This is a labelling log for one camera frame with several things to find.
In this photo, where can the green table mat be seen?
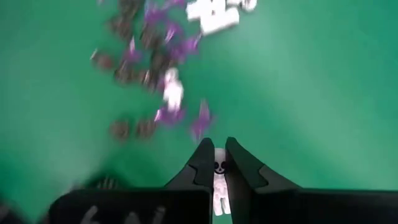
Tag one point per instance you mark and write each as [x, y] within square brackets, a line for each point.
[311, 93]

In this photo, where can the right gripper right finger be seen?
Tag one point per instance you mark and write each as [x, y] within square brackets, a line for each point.
[264, 202]

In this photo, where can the white skeleton figure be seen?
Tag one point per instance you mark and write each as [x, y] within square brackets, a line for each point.
[200, 11]
[248, 4]
[221, 193]
[220, 23]
[172, 90]

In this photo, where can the black slotted plastic basket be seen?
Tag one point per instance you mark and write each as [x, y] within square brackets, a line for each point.
[105, 183]

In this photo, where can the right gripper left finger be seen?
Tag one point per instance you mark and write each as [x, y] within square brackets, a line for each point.
[186, 205]

